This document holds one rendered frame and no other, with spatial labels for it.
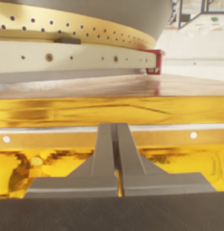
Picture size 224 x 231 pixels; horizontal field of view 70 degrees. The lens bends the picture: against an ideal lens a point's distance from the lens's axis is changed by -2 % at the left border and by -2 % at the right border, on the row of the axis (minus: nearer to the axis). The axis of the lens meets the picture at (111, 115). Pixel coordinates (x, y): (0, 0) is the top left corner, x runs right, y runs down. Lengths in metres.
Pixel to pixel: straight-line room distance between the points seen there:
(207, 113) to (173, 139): 0.07
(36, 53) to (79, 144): 0.17
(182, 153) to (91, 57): 0.25
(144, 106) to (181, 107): 0.06
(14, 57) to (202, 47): 6.34
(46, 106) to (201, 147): 0.27
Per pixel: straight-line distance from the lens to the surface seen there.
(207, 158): 0.33
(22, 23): 0.35
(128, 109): 0.26
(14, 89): 0.35
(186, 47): 6.26
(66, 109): 0.26
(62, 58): 0.32
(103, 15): 0.42
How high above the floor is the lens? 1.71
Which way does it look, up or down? 17 degrees up
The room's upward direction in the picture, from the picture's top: 179 degrees clockwise
